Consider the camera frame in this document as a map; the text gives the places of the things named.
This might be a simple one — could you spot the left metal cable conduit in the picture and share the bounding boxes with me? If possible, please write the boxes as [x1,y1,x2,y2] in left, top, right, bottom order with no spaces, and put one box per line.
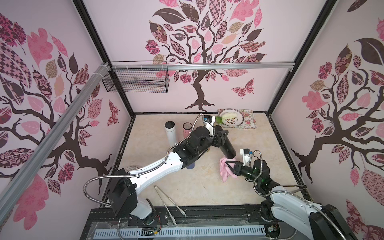
[83,113,215,208]

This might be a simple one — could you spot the pink towel cloth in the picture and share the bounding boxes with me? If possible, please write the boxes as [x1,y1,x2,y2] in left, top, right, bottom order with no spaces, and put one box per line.
[219,157,230,183]

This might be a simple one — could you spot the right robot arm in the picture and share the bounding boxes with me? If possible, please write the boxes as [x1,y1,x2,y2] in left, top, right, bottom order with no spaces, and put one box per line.
[225,160,357,240]

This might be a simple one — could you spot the horizontal aluminium back bar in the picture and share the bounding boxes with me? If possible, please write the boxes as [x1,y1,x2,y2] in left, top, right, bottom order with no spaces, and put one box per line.
[111,62,295,71]

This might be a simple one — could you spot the white round plate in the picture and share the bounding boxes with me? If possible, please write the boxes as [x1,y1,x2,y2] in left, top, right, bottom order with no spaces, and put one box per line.
[219,109,245,127]

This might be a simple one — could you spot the white slotted cable duct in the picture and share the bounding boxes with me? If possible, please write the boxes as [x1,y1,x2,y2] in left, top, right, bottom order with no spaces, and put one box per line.
[92,225,266,240]

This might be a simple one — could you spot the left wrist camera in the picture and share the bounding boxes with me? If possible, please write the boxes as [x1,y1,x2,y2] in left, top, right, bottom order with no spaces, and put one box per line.
[203,115,216,126]

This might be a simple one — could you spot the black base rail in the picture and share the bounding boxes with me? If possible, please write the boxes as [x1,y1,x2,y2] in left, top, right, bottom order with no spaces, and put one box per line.
[79,202,340,240]

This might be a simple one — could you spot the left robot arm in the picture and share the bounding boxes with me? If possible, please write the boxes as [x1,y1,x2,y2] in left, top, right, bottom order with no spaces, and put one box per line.
[107,126,236,220]

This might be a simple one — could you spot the blue thermos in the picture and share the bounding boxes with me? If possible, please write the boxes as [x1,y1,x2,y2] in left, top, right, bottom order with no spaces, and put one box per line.
[186,163,196,170]

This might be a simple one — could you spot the metal tongs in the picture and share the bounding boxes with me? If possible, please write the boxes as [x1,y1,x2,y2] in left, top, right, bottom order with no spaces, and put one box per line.
[153,185,187,226]

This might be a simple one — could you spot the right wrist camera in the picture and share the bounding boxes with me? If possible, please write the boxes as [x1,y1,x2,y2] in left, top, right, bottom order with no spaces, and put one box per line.
[240,149,253,167]

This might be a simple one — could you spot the black wire basket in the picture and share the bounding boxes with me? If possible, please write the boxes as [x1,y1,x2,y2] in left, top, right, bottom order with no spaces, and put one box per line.
[103,60,170,94]

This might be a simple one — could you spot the floral rectangular tray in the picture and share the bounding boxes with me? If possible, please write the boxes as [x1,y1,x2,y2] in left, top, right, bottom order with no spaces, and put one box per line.
[218,109,257,129]

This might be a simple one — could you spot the toy napa cabbage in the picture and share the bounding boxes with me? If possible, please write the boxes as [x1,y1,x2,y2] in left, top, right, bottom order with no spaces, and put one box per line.
[222,112,238,124]

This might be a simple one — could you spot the pink thermos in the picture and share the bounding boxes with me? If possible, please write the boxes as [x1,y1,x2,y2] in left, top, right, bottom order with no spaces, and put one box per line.
[183,122,193,138]

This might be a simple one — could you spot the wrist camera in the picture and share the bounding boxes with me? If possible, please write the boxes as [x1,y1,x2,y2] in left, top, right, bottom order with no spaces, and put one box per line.
[240,149,253,167]
[203,115,216,126]

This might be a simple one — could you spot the diagonal aluminium left bar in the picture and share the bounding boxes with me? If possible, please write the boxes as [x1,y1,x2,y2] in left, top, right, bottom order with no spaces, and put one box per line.
[1,63,110,223]

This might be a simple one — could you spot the white thermos black lid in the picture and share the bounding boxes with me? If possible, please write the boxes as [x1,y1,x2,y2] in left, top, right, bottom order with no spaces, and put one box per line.
[165,121,178,147]

